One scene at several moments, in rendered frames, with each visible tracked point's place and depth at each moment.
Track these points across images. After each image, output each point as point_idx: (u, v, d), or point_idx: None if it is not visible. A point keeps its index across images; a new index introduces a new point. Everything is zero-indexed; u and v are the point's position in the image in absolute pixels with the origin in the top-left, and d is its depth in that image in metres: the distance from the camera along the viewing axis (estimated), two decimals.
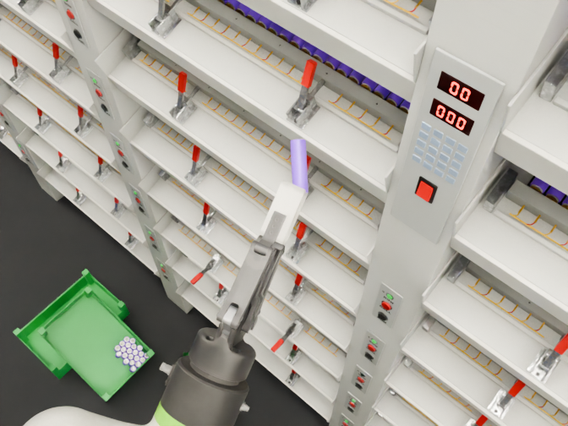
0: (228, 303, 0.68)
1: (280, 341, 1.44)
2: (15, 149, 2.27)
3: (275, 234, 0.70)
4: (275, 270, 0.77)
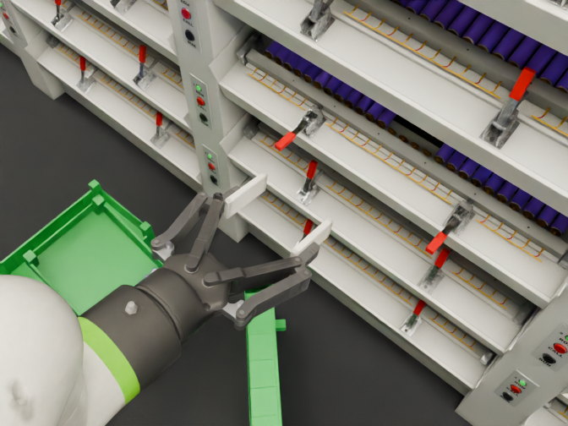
0: None
1: (441, 237, 0.82)
2: None
3: (221, 195, 0.73)
4: (289, 286, 0.65)
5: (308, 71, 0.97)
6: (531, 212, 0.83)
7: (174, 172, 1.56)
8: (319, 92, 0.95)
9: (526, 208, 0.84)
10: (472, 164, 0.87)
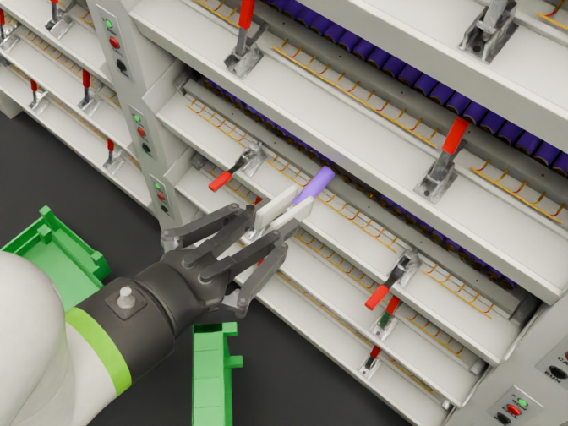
0: (251, 293, 0.64)
1: (382, 291, 0.76)
2: None
3: (285, 240, 0.71)
4: (212, 226, 0.71)
5: (248, 104, 0.90)
6: (481, 263, 0.76)
7: (132, 196, 1.50)
8: (259, 127, 0.88)
9: (475, 259, 0.77)
10: None
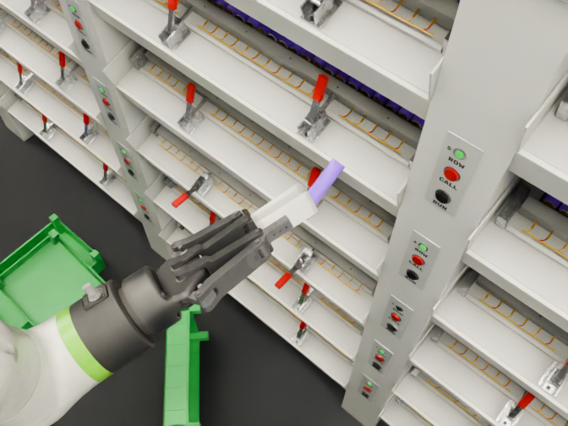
0: (212, 287, 0.67)
1: (287, 275, 1.12)
2: None
3: (275, 237, 0.71)
4: None
5: None
6: None
7: (122, 205, 1.85)
8: (209, 161, 1.24)
9: None
10: None
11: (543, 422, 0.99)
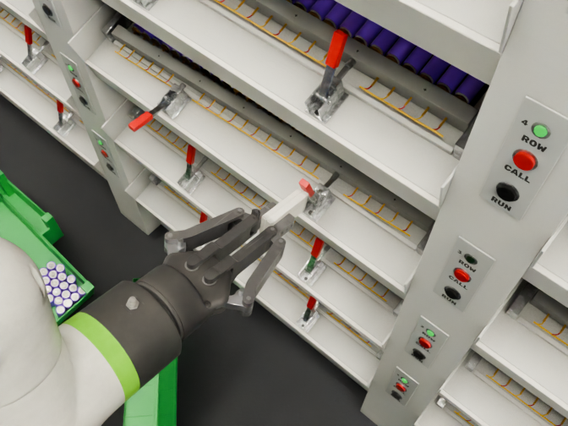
0: None
1: (310, 188, 0.75)
2: None
3: (258, 212, 0.72)
4: (273, 258, 0.66)
5: None
6: None
7: (87, 162, 1.50)
8: (185, 67, 0.89)
9: None
10: None
11: None
